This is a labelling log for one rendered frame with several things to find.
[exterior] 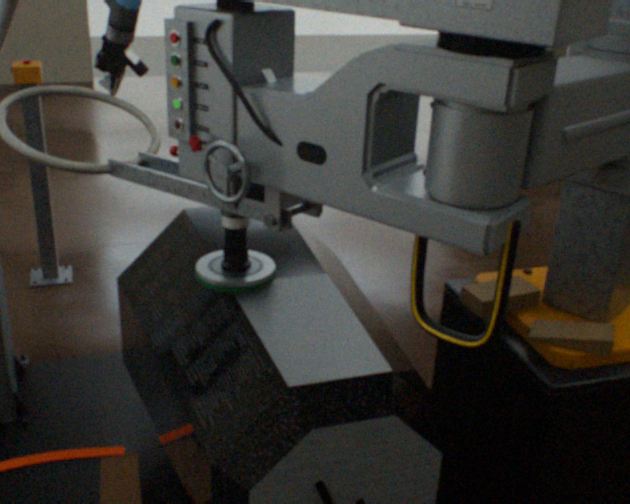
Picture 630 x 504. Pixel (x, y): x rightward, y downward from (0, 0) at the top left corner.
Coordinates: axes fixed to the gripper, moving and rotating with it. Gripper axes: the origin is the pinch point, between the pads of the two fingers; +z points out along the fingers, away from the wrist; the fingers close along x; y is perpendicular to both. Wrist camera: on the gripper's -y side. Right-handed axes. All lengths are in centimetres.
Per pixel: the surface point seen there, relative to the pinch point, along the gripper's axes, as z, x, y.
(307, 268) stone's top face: -2, 48, -81
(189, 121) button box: -39, 62, -40
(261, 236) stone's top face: 8, 30, -65
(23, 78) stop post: 54, -70, 66
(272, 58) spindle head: -58, 52, -53
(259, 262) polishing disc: -4, 57, -68
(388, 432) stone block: -13, 105, -109
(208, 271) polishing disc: -2, 66, -56
